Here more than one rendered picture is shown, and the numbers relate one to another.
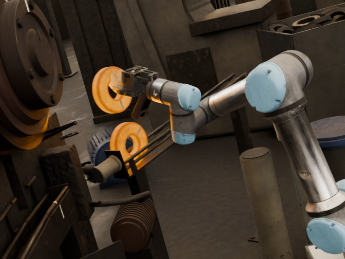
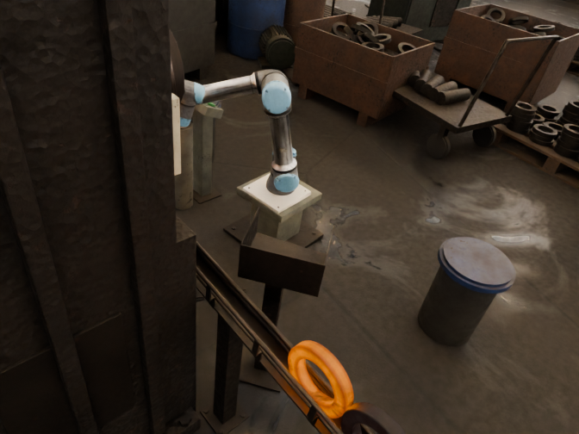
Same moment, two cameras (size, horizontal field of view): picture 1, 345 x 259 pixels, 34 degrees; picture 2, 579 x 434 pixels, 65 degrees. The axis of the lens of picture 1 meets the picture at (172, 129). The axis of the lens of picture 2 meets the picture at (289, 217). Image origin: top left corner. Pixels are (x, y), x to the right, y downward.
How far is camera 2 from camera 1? 1.25 m
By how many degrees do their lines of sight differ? 55
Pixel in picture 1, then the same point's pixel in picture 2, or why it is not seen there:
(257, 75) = (277, 90)
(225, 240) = not seen: hidden behind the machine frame
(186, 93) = (201, 91)
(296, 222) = not seen: hidden behind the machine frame
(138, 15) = not seen: outside the picture
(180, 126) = (188, 114)
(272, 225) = (189, 173)
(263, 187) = (188, 148)
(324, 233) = (288, 182)
